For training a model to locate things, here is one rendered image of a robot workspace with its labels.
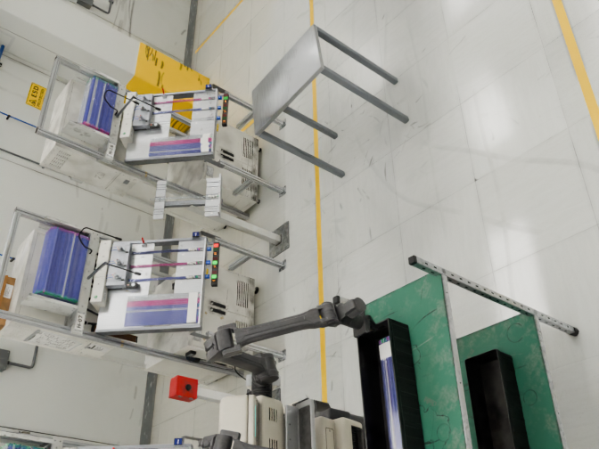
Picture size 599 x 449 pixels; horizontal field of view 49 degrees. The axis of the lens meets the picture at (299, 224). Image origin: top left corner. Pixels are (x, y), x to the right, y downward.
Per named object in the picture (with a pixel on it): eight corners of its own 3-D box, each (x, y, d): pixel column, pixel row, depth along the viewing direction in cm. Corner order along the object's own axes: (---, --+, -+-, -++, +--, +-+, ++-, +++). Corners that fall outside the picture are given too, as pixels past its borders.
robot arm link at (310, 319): (218, 331, 239) (224, 359, 233) (216, 325, 234) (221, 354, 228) (332, 303, 243) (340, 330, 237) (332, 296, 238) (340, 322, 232)
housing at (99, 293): (118, 248, 479) (111, 239, 467) (108, 310, 452) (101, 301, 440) (107, 249, 479) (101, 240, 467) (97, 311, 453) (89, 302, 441)
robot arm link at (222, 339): (194, 338, 237) (199, 363, 232) (224, 322, 233) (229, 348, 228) (261, 363, 273) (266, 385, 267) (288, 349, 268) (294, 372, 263)
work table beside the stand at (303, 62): (409, 120, 447) (320, 66, 404) (341, 178, 488) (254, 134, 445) (397, 77, 475) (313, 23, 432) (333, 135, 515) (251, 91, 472)
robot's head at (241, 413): (225, 459, 257) (216, 449, 245) (227, 406, 269) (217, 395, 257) (261, 456, 256) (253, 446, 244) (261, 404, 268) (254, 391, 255)
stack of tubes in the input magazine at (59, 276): (90, 236, 460) (53, 224, 446) (77, 302, 433) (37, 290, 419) (82, 243, 469) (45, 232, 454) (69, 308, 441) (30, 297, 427)
